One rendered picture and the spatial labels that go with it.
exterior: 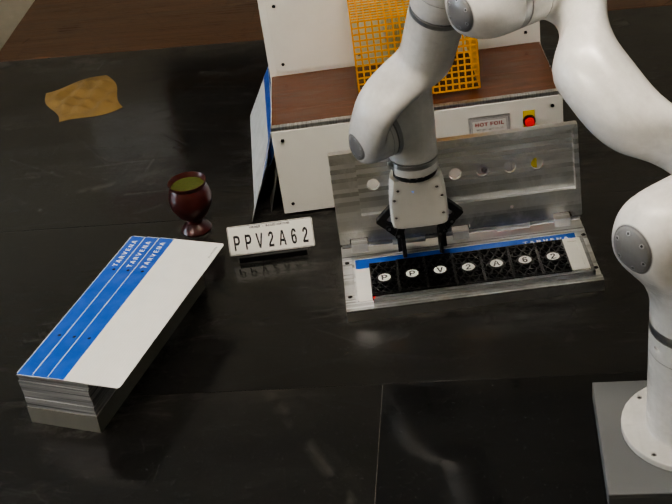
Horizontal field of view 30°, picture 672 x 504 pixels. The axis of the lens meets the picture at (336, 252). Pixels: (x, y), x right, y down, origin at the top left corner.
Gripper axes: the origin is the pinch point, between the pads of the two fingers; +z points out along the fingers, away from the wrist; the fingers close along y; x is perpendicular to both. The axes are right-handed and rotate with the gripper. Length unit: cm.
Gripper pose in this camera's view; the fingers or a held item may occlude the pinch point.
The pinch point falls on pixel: (422, 243)
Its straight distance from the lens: 225.0
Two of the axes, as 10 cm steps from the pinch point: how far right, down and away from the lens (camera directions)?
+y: 9.9, -1.3, -0.3
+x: -0.4, -5.5, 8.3
